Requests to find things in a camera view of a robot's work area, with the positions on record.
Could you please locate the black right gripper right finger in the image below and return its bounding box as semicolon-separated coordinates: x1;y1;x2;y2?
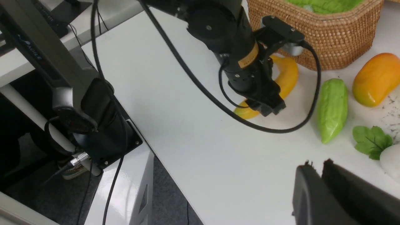
322;159;400;225

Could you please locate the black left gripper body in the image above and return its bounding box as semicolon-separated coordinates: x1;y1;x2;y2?
224;44;286;117

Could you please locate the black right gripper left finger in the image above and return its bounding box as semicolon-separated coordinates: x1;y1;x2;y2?
292;161;356;225

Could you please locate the yellow toy banana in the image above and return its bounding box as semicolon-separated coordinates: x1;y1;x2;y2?
234;55;299;120

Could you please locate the white toy radish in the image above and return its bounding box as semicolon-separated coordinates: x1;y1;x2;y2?
352;126;400;183

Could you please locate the green toy bitter gourd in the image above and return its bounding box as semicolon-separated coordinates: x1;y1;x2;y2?
317;78;348;144

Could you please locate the orange yellow toy mango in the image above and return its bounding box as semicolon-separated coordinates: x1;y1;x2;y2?
352;53;400;108

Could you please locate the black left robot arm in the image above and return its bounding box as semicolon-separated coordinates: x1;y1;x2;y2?
144;0;286;116

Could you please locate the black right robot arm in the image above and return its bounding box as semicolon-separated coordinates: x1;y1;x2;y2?
1;0;399;225

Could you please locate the woven wicker basket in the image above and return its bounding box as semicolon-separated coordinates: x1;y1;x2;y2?
247;0;384;70

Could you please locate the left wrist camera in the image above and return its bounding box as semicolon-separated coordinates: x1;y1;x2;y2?
256;15;305;57

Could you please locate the black left camera cable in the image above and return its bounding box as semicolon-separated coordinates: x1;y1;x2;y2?
137;0;322;134

